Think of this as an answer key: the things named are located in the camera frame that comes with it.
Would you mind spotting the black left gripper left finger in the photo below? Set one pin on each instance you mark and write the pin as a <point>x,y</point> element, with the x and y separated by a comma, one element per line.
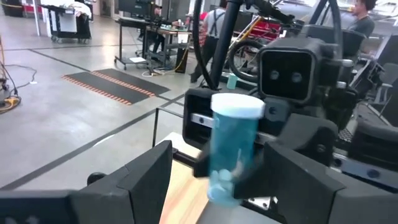
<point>124,202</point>

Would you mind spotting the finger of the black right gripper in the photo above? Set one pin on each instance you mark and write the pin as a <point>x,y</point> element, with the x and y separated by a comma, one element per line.
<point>311,137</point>
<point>205,165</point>

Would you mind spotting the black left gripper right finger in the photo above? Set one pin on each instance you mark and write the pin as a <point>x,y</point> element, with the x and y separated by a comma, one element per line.
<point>311,202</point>

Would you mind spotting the blue bottle white pills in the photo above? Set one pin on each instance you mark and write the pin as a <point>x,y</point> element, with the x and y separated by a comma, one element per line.
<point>233,140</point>

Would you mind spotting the large pale green pill bottle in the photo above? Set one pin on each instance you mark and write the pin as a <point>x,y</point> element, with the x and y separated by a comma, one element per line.
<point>232,82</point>

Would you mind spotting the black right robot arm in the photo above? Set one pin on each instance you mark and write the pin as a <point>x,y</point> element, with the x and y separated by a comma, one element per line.
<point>225,46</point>

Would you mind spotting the black round knob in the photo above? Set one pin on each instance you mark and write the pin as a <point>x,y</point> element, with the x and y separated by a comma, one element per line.
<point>96,178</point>

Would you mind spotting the black floor mat orange edge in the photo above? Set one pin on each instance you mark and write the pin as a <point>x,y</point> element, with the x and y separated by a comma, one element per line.
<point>133,81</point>
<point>102,85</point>

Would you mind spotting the person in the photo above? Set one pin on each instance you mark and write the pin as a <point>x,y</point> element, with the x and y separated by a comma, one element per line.
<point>362,25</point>
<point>213,28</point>
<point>158,37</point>

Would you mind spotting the grey office chair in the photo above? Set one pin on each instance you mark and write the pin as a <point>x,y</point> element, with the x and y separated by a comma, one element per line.
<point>388,74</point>

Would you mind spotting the red storage bin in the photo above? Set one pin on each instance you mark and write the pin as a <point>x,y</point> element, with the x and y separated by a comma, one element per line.
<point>264,29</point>

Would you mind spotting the black desk monitor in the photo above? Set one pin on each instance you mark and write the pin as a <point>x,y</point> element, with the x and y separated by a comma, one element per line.
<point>135,7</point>

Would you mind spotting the black cart white cover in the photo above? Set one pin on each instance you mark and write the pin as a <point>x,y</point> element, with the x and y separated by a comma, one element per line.
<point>66,25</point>

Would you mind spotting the black metal shelf frame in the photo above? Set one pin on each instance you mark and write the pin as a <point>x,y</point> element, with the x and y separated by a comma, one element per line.
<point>154,124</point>

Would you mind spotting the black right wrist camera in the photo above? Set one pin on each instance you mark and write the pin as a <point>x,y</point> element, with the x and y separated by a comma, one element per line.
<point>287,62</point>

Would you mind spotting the black frame workbench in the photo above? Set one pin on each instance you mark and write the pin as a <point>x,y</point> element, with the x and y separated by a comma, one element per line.
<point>168,31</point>

